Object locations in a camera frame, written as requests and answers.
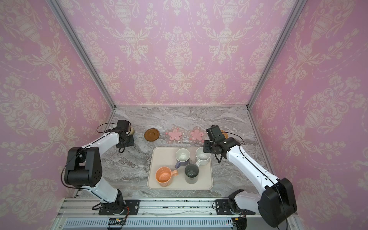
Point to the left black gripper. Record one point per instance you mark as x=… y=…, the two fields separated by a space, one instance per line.
x=131 y=142

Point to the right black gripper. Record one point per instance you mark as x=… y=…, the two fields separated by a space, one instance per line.
x=208 y=146

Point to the yellow-green mug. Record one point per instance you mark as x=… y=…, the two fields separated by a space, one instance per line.
x=131 y=131

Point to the rattan woven round coaster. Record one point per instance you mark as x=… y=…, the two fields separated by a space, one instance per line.
x=225 y=134

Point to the brown wooden round coaster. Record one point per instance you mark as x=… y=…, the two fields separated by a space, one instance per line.
x=152 y=134

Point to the pink flower coaster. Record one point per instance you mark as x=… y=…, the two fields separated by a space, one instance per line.
x=197 y=135
x=175 y=135

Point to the orange pink mug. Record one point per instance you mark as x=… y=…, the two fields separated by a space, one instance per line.
x=164 y=176

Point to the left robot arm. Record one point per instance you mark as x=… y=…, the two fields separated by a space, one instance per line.
x=83 y=170

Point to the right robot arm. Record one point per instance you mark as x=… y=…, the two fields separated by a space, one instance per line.
x=275 y=201

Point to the grey mug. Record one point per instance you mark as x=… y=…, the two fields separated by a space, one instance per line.
x=191 y=173

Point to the lavender white mug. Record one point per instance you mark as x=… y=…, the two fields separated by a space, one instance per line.
x=182 y=158

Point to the beige serving tray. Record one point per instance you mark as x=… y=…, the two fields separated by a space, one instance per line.
x=165 y=157

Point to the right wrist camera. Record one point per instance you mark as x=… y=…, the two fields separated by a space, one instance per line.
x=215 y=135

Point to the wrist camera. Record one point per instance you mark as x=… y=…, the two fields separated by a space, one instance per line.
x=215 y=135
x=124 y=125

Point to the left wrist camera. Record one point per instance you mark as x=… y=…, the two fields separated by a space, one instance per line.
x=124 y=125

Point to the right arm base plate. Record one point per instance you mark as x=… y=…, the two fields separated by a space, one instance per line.
x=227 y=207

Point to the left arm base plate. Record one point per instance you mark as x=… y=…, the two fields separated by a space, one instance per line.
x=130 y=207

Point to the left aluminium corner post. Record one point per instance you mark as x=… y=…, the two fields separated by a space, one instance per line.
x=77 y=44

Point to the aluminium corner post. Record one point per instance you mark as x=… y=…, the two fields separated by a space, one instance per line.
x=77 y=44
x=284 y=34

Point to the right aluminium corner post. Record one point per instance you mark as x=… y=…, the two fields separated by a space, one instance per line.
x=284 y=34

